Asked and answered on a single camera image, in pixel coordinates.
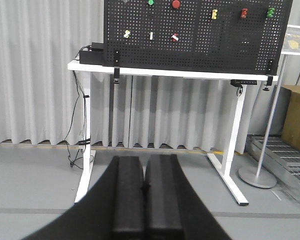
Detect black left board clamp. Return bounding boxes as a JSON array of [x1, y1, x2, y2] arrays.
[[113, 50, 120, 84]]

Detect green knob upper row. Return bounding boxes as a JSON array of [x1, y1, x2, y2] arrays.
[[266, 7, 275, 18]]

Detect black hanging cable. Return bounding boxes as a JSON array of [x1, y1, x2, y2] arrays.
[[64, 71, 94, 169]]

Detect white standing desk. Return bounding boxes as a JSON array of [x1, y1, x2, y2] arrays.
[[67, 60, 279, 206]]

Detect yellow knob upper row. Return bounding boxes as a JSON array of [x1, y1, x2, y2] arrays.
[[211, 9, 218, 20]]

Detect black board clamp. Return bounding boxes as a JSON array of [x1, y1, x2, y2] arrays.
[[262, 59, 274, 92], [113, 50, 120, 84]]

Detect metal grate steps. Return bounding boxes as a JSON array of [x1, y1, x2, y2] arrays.
[[241, 136, 300, 204]]

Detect red round button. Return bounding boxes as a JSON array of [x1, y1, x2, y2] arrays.
[[171, 0, 181, 9]]

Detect black box on desk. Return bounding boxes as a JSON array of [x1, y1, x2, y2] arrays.
[[79, 42, 105, 65]]

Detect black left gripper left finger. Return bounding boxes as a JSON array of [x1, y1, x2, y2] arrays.
[[26, 156, 144, 240]]

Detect desk control panel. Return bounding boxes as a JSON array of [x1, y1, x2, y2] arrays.
[[230, 79, 257, 97]]

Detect red white knob lower row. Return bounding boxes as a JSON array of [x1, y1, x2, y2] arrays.
[[171, 33, 179, 42]]

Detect grey sign stand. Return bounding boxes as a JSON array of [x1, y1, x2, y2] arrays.
[[238, 24, 300, 189]]

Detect black perforated pegboard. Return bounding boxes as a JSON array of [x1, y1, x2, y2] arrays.
[[103, 0, 292, 75]]

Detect black right board clamp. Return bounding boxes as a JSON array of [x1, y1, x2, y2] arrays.
[[262, 59, 274, 92]]

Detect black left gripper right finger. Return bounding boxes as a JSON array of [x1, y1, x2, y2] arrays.
[[145, 154, 230, 240]]

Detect yellow white knob lower row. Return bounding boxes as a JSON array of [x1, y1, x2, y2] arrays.
[[123, 30, 131, 39]]

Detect red knob upper row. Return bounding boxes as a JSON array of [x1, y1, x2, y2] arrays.
[[240, 8, 248, 19]]

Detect grey curtain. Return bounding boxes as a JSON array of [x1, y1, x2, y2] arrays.
[[0, 0, 266, 152]]

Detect cardboard box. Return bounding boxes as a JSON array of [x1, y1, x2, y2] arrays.
[[281, 85, 300, 150]]

